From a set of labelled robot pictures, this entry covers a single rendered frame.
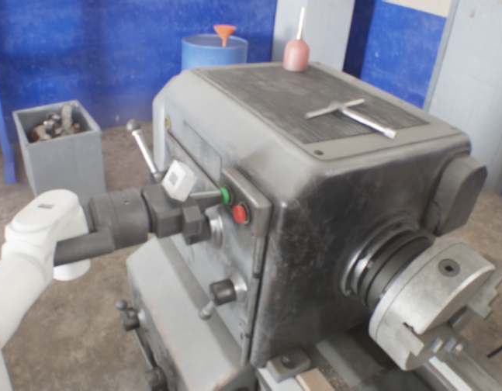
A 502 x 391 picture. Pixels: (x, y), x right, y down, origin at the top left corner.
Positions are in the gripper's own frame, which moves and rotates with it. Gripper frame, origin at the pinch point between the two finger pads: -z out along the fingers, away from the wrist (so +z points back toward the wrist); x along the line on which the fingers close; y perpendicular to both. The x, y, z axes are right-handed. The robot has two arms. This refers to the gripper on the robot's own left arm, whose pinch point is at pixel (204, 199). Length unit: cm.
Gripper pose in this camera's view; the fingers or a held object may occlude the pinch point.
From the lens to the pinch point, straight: 66.2
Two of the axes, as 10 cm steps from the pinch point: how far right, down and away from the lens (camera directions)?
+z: -8.6, 2.0, -4.6
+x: 5.0, 5.1, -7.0
